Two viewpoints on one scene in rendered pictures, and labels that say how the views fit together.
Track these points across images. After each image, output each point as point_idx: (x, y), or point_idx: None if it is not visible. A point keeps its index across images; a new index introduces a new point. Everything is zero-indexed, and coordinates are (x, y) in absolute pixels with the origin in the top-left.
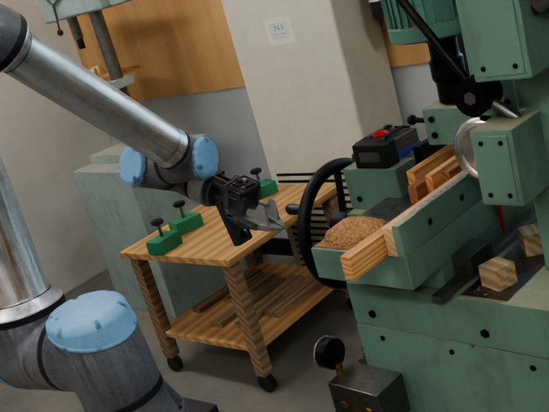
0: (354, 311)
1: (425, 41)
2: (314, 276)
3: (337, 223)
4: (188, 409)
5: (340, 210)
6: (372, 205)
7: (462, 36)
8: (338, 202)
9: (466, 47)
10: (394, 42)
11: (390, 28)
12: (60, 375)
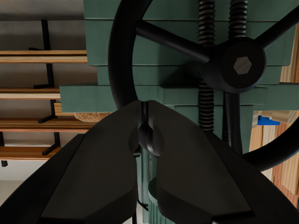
0: (85, 34)
1: (149, 183)
2: (119, 3)
3: (86, 122)
4: None
5: (225, 94)
6: (168, 106)
7: (151, 173)
8: (227, 109)
9: (151, 168)
10: (151, 196)
11: (152, 204)
12: None
